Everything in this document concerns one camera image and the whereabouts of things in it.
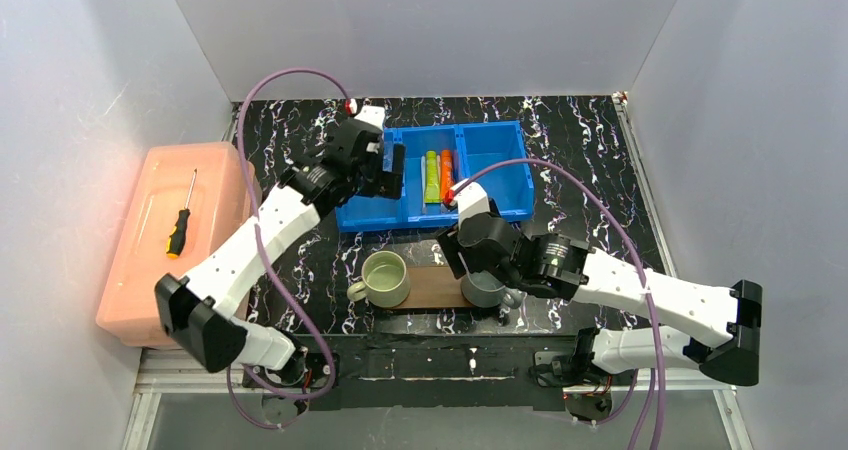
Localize blue three-compartment plastic bin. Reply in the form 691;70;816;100
332;120;537;234

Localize grey ceramic mug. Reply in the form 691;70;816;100
460;272;525;309

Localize oval wooden tray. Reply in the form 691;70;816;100
392;266;474;310

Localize light green ceramic mug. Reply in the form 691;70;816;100
346;251;411;309

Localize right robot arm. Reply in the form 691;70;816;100
437;212;763;387

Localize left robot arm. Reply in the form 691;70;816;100
154;106;405;373

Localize green toothpaste tube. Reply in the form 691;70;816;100
424;151;440;204

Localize orange toothpaste tube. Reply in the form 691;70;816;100
441;149;455;203

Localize pink plastic storage box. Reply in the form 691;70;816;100
96;142;259;348

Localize yellow black screwdriver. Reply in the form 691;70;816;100
166;169;198;259

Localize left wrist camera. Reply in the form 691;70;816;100
354;105;386;131

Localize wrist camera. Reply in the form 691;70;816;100
451;179;490;225
354;105;386;131

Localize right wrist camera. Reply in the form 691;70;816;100
451;179;490;225

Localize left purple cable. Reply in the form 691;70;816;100
225;68;356;432

